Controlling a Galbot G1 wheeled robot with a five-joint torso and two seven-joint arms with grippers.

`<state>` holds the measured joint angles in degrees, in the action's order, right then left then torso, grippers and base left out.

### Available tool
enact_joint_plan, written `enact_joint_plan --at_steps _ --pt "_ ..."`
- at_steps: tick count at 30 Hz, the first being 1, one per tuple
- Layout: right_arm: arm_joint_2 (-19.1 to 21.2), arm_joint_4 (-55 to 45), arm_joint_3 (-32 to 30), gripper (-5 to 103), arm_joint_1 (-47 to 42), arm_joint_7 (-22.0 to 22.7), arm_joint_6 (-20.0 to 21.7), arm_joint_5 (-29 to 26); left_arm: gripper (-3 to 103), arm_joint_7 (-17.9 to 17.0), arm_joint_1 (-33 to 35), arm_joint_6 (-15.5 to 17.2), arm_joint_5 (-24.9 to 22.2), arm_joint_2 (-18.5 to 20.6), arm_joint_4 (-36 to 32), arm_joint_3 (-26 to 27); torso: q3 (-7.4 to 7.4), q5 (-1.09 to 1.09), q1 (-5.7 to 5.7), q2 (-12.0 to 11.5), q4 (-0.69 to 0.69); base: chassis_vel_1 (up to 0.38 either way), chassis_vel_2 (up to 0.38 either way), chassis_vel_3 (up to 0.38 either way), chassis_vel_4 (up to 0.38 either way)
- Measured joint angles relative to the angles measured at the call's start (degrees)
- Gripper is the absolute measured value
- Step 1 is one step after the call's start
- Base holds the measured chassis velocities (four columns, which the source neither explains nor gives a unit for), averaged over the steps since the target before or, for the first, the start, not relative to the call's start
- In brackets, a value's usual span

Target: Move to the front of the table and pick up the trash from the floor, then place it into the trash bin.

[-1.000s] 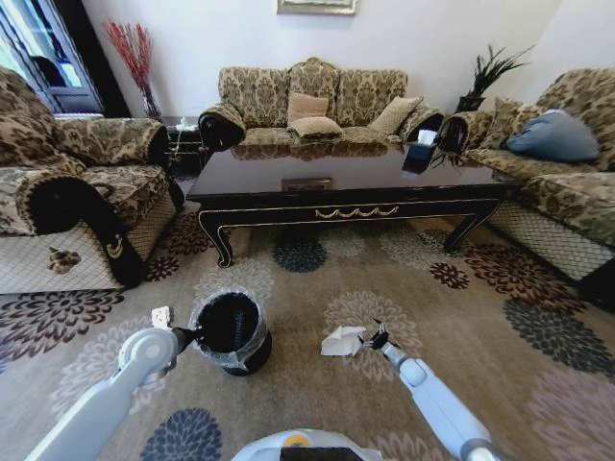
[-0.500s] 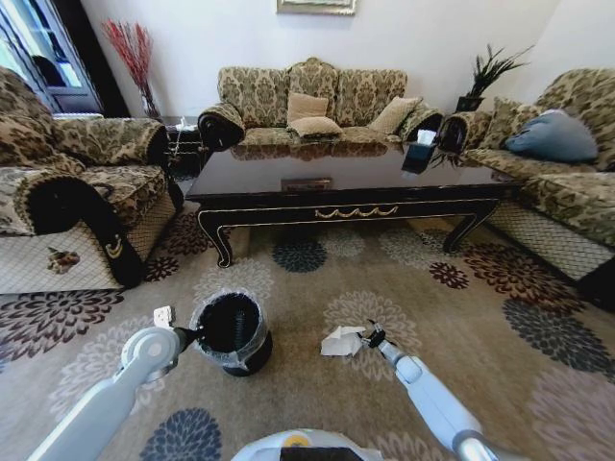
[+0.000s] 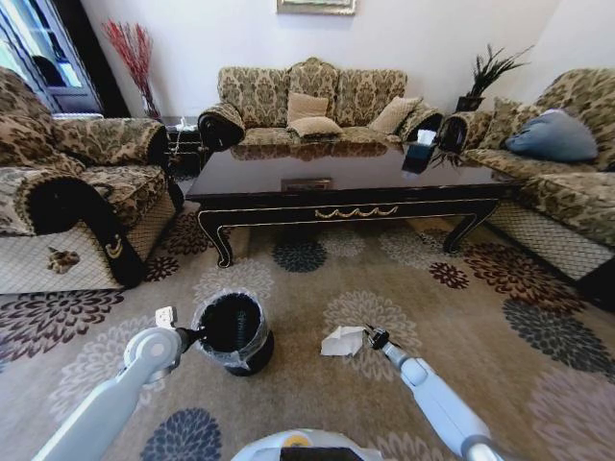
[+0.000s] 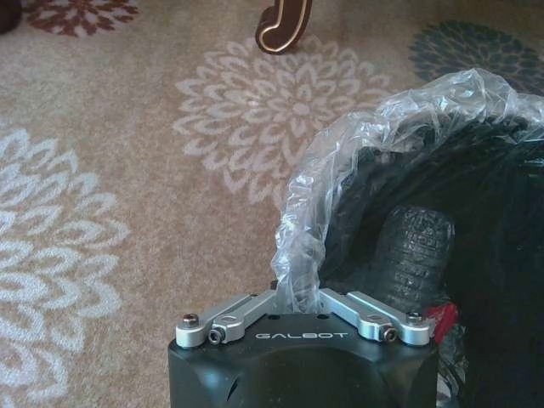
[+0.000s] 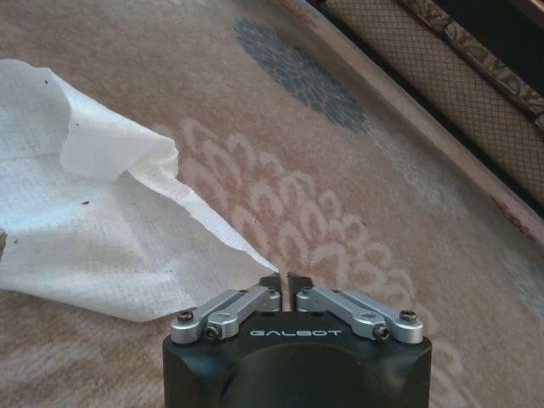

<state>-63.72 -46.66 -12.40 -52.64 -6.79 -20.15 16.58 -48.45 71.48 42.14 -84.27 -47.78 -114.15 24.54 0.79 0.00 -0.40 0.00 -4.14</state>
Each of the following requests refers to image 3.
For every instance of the white paper trash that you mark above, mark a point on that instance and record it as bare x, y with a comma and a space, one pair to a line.
342, 342

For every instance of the floral sofa with blue cushion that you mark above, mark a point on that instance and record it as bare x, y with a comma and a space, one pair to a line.
552, 192

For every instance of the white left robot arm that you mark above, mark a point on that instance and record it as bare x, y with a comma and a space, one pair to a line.
120, 384

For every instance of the beige textured leaning cushion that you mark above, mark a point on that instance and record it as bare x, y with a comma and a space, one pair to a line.
394, 115

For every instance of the floral patterned rug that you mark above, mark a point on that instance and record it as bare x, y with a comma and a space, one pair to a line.
298, 298

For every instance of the floral three-seat sofa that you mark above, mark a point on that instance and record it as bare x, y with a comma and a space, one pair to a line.
312, 91

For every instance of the dark glass door cabinet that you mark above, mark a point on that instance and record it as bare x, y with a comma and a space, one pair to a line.
53, 53

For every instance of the red branch decoration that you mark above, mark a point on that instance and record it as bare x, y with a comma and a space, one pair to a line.
134, 57

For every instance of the dark side table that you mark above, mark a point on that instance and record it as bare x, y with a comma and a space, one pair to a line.
182, 149

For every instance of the floral armchair with black arm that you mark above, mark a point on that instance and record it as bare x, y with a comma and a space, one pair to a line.
86, 192

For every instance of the dark tissue box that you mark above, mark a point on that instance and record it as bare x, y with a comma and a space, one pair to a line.
419, 151

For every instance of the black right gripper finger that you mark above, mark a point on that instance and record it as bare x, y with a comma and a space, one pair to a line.
369, 329

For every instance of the blue grey cushion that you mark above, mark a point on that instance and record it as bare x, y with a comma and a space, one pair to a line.
552, 137

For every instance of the green plant in black pot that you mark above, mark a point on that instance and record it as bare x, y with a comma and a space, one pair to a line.
485, 77

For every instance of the white robot front shell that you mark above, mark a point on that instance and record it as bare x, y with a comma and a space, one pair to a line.
307, 446

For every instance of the plain beige upright cushion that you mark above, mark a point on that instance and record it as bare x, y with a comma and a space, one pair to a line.
307, 106

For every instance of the dark glossy coffee table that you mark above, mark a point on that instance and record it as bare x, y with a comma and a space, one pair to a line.
336, 192

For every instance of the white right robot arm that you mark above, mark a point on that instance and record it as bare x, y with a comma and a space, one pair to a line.
432, 394

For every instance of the floral patterned cushion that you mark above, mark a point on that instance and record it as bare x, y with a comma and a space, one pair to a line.
502, 125

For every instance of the black bin with clear liner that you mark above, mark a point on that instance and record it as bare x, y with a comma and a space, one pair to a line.
235, 331

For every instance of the plain beige flat cushion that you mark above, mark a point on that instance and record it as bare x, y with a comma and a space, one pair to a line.
314, 126

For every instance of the gold picture frame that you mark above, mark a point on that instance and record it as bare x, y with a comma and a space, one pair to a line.
316, 6

